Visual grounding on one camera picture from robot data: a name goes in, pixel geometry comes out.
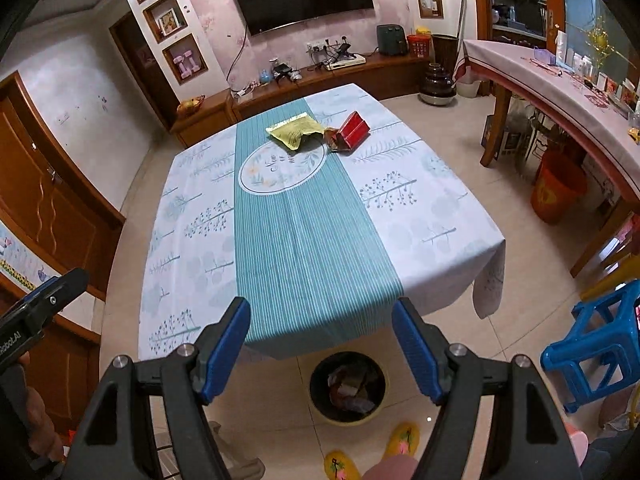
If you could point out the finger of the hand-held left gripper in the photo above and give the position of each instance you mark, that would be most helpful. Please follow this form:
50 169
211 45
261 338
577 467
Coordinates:
45 287
55 307

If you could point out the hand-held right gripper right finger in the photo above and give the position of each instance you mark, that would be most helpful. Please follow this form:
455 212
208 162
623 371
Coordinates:
417 355

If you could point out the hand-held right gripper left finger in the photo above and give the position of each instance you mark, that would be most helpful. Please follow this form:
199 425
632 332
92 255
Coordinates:
225 355

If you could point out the heap of packaging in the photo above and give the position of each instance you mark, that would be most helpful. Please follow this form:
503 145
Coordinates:
352 390

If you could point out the yellow bin with black liner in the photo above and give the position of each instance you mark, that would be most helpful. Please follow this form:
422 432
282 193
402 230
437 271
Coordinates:
318 390

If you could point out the brown wrapper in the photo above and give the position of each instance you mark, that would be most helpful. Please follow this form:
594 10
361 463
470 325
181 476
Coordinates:
334 140

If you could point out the yellow green snack bag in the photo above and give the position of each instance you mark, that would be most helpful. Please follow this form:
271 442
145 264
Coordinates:
295 132

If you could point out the red snack packet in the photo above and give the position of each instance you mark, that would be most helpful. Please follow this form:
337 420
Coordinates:
354 130

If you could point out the person's left hand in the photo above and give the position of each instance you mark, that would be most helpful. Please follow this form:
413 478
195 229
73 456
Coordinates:
42 425

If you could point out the low wooden cabinet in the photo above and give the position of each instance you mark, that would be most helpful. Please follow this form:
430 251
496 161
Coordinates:
65 355

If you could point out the clear plastic stool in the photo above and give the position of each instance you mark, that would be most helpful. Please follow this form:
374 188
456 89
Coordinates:
240 465

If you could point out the brown wooden door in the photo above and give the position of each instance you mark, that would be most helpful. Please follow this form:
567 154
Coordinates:
45 175

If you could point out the person's right leg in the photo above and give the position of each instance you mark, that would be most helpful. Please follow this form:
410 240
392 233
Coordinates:
390 467

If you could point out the table with teal-white cloth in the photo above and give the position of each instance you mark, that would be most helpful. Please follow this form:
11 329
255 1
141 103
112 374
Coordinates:
310 240

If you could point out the blue plastic stool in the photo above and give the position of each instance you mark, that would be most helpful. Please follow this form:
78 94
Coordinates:
595 350

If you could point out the yellow plastic stool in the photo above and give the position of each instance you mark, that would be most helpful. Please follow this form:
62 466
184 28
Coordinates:
607 280

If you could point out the red plastic bucket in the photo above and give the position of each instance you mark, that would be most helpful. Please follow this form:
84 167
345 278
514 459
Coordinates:
557 190

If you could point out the smartphone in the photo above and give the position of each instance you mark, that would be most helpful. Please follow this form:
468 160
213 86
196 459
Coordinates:
637 310

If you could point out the fruit bowl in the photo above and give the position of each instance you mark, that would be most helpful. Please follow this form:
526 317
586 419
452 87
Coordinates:
190 105

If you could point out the dark printed box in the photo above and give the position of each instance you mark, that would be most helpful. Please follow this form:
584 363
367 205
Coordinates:
492 132

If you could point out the dark wooden door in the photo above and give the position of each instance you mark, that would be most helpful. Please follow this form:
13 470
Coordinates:
145 60

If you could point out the pink dumbbell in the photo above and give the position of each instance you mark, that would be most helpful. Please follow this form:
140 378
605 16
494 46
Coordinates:
191 60
179 65

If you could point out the white bucket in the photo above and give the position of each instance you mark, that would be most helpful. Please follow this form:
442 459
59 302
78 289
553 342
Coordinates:
467 89

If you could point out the dark brown ceramic jar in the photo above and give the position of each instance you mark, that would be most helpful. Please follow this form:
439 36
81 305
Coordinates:
437 85

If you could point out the small blue gadget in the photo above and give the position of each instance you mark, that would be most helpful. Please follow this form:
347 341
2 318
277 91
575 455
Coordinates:
264 77

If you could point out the long wooden television cabinet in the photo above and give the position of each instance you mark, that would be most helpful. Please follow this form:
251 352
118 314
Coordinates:
400 67

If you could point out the black gadget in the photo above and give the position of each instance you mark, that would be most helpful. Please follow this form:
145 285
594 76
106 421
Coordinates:
282 71

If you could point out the framed picture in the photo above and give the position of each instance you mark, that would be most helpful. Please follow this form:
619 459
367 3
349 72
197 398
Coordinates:
167 21

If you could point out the side table with pink cloth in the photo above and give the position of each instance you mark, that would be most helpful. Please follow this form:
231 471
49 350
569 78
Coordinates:
550 85

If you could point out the white set-top box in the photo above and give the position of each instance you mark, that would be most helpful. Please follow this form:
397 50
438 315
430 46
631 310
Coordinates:
345 62

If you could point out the dark brown wastebasket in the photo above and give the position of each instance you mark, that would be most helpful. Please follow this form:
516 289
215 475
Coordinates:
444 52

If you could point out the red plastic basket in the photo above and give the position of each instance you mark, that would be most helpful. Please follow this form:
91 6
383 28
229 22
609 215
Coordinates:
419 45

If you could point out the dark green air fryer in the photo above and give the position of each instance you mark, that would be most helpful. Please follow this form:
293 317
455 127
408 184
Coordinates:
391 39

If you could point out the small purple box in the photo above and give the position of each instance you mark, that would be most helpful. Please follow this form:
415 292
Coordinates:
544 55

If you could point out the yellow artificial flowers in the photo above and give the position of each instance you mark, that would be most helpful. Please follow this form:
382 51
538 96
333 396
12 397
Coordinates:
600 40

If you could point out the colourful wall sticker border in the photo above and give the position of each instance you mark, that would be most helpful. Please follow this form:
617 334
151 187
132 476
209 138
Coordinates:
20 260

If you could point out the wall socket with plugs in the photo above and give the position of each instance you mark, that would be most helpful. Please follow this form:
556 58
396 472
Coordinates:
327 45

